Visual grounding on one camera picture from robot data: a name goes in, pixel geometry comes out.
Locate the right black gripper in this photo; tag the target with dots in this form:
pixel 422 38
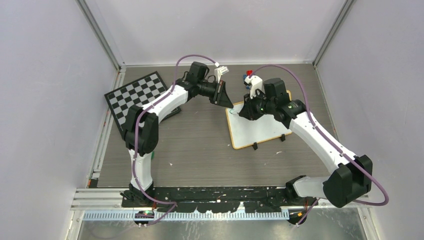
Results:
pixel 248 110

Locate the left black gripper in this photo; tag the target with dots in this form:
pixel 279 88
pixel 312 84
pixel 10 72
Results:
pixel 220 97

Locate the yellow framed whiteboard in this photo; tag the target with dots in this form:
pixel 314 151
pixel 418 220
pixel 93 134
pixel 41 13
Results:
pixel 249 133

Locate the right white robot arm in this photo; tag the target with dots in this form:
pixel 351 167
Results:
pixel 348 178

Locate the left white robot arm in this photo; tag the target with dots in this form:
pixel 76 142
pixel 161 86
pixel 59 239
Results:
pixel 141 128

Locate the blue red toy car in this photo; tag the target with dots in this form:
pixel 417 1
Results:
pixel 247 80

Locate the black white checkerboard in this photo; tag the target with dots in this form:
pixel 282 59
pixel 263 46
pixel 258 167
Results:
pixel 138 92

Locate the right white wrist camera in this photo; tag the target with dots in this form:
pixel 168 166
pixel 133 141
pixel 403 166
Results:
pixel 255 83

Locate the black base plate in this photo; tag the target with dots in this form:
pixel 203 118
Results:
pixel 227 199

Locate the aluminium frame rail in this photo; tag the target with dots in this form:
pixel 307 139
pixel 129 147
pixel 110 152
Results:
pixel 105 204

